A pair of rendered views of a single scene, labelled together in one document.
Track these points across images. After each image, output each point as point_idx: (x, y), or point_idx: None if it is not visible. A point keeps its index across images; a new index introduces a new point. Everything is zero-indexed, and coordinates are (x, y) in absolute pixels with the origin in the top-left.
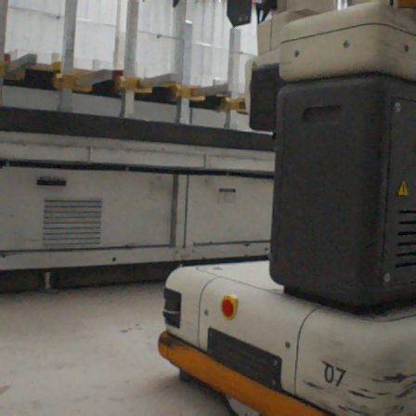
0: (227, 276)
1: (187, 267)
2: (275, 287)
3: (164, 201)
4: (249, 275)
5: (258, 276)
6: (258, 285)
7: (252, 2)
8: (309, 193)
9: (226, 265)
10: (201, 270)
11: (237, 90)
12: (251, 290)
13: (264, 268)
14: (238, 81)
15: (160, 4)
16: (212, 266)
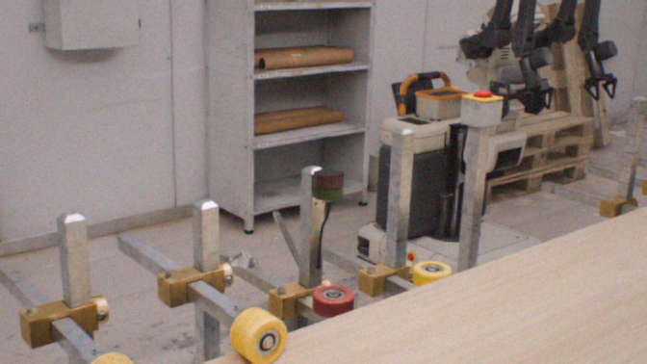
0: (507, 230)
1: (532, 237)
2: (482, 223)
3: None
4: (499, 232)
5: (494, 231)
6: (490, 224)
7: (525, 100)
8: None
9: (516, 242)
10: (523, 235)
11: (618, 185)
12: (491, 221)
13: (495, 240)
14: (619, 172)
15: None
16: (522, 239)
